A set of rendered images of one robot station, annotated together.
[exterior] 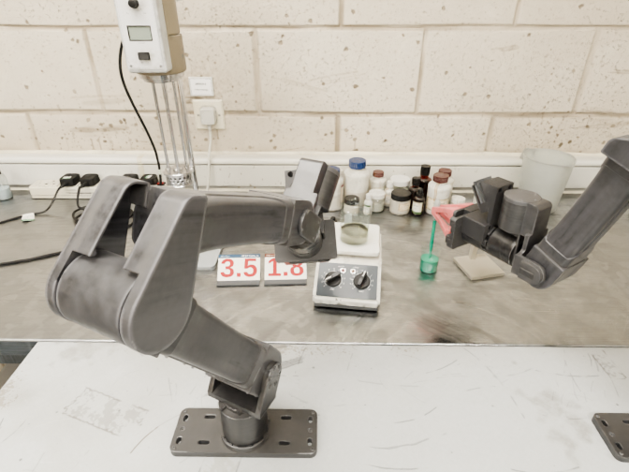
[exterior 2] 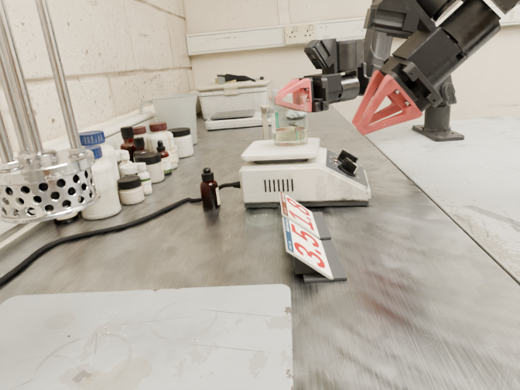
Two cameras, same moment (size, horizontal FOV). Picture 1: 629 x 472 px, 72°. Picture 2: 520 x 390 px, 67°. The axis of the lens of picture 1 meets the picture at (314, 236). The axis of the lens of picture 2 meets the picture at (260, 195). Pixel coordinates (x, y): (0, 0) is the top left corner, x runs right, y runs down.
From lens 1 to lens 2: 103 cm
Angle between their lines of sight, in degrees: 77
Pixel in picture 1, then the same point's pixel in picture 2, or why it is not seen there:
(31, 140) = not seen: outside the picture
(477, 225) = (335, 76)
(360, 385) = (475, 183)
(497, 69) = (95, 25)
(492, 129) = (111, 91)
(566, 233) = (383, 46)
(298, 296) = (350, 216)
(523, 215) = (356, 50)
